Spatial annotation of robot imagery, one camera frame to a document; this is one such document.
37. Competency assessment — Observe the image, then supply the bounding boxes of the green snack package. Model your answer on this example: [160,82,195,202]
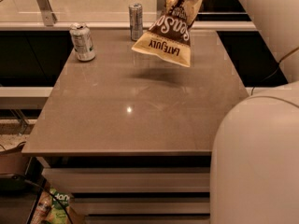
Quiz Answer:
[31,187,73,224]

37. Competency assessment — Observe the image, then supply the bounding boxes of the grey drawer cabinet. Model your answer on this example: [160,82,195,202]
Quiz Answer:
[38,152,211,224]

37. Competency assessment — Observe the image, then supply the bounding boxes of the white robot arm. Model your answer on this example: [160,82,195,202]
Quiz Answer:
[210,0,299,224]

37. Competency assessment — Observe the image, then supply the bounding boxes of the tall silver Red Bull can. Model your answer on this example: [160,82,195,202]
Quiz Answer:
[129,3,143,41]

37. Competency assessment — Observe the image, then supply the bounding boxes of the left metal railing post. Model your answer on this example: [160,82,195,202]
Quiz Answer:
[36,0,57,26]

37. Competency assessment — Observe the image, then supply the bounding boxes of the middle metal railing post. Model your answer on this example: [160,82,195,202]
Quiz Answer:
[156,0,165,19]

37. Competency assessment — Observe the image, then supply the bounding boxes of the brown Late July chip bag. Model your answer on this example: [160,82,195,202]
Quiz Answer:
[132,0,203,67]

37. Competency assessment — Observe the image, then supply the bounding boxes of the brown bin at left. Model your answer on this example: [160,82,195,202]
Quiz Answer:
[0,144,30,175]

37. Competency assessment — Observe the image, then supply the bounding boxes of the metal railing post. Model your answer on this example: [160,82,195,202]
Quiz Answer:
[156,0,165,19]
[36,0,57,26]

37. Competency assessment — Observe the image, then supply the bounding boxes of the white green soda can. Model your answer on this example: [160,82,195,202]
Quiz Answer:
[69,22,95,62]

